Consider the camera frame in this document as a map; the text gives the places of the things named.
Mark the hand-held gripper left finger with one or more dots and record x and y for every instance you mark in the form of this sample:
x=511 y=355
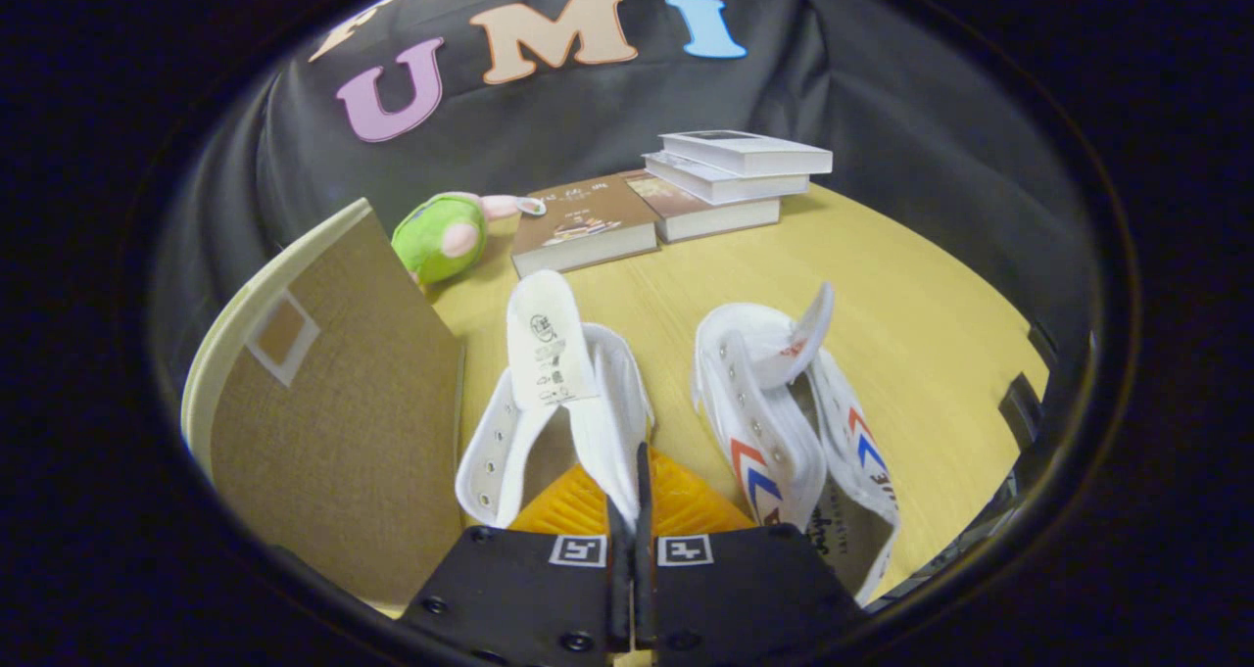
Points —
x=519 y=589

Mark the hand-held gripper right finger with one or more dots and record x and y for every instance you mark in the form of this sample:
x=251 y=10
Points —
x=745 y=589

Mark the white striped canvas shoe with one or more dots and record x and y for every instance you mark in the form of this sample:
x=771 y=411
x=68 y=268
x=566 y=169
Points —
x=549 y=354
x=774 y=422

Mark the beige fabric storage box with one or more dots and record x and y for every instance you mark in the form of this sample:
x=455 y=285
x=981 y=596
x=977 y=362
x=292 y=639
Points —
x=343 y=432

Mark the green plush toy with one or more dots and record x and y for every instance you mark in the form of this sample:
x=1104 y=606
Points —
x=431 y=241

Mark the brown book with white edge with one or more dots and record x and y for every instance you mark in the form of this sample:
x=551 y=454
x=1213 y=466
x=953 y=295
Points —
x=707 y=218

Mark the large brown book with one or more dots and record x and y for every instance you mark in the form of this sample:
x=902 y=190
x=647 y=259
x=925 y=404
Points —
x=588 y=221

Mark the thin white book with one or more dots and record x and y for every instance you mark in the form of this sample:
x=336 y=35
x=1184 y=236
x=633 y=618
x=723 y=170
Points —
x=725 y=190

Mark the black backdrop cloth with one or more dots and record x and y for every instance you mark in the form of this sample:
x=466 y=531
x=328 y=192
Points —
x=588 y=123

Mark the black table edge bracket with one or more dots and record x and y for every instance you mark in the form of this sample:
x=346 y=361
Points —
x=1021 y=407
x=1042 y=342

